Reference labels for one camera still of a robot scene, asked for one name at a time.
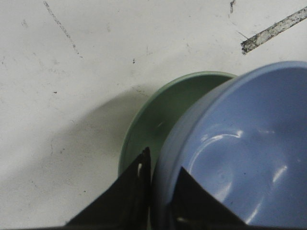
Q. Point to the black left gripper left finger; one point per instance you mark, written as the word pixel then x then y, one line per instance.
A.
pixel 125 202

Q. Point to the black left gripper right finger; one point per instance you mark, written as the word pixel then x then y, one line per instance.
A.
pixel 193 207

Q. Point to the green bowl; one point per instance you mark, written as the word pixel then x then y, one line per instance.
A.
pixel 153 122

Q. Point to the blue bowl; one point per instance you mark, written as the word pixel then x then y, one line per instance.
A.
pixel 245 143

